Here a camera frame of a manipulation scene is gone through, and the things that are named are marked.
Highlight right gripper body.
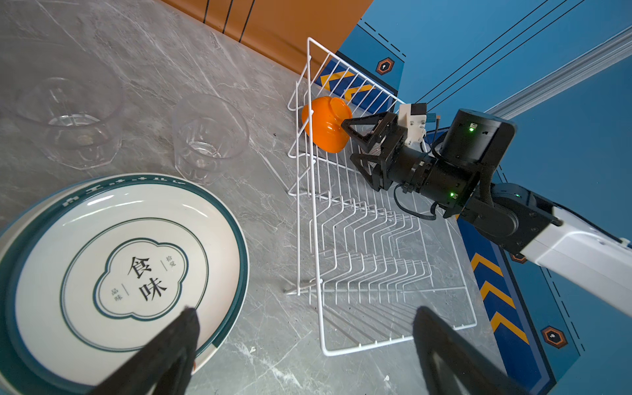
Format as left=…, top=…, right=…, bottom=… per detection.
left=366, top=125, right=444, bottom=198

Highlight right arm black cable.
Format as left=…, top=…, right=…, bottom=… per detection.
left=392, top=127, right=445, bottom=222

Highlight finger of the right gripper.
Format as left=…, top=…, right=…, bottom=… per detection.
left=350, top=153, right=390, bottom=191
left=342, top=112, right=399, bottom=153

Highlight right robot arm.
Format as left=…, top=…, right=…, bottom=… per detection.
left=342, top=110, right=631, bottom=314

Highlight clear glass cup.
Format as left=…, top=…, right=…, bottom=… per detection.
left=14, top=77, right=123, bottom=171
left=172, top=93, right=250, bottom=184

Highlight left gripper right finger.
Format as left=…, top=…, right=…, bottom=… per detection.
left=413, top=306, right=528, bottom=394

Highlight white wire dish rack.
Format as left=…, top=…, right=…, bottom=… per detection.
left=287, top=38, right=478, bottom=356

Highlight white plate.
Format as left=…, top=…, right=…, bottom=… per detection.
left=1, top=173, right=250, bottom=394

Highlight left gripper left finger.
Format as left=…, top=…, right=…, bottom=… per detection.
left=91, top=308, right=200, bottom=394

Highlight orange bowl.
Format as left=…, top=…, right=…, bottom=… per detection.
left=312, top=96, right=352, bottom=154

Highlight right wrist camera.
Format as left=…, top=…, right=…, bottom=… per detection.
left=398, top=103, right=440, bottom=152

